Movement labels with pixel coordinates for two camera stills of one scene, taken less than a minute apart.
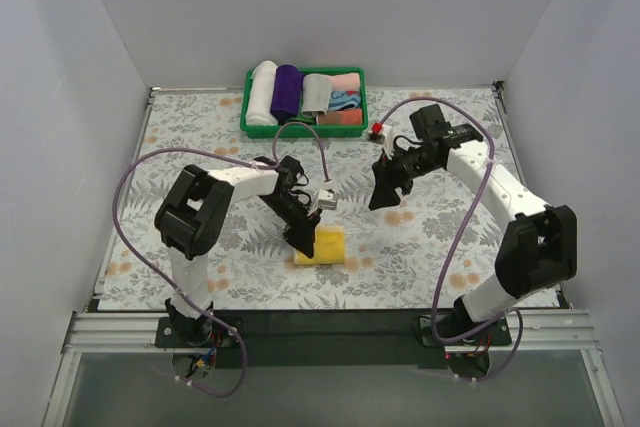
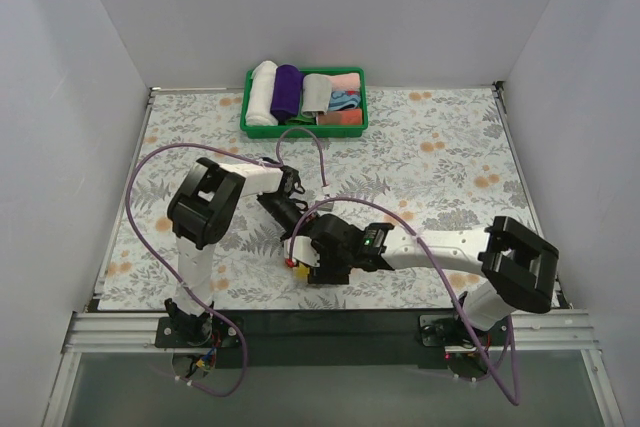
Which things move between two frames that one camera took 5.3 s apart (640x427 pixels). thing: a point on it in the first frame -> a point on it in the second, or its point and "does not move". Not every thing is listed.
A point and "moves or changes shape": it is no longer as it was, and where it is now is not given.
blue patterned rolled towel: x=346 y=99 does not move
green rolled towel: x=299 y=118 does not move
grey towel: x=316 y=94 does not move
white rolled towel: x=258 y=109 does not move
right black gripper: x=390 y=174 -> x=322 y=261
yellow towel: x=328 y=248 moves or changes shape
